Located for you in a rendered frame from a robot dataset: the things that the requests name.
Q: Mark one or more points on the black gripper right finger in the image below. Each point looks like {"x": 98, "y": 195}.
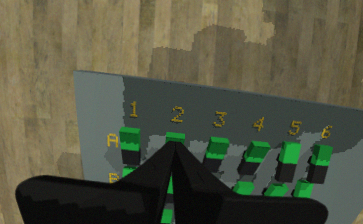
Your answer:
{"x": 200, "y": 198}

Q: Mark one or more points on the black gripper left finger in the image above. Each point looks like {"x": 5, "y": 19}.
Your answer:
{"x": 137, "y": 198}

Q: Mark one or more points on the grey switch panel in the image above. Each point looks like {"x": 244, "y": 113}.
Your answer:
{"x": 255, "y": 143}

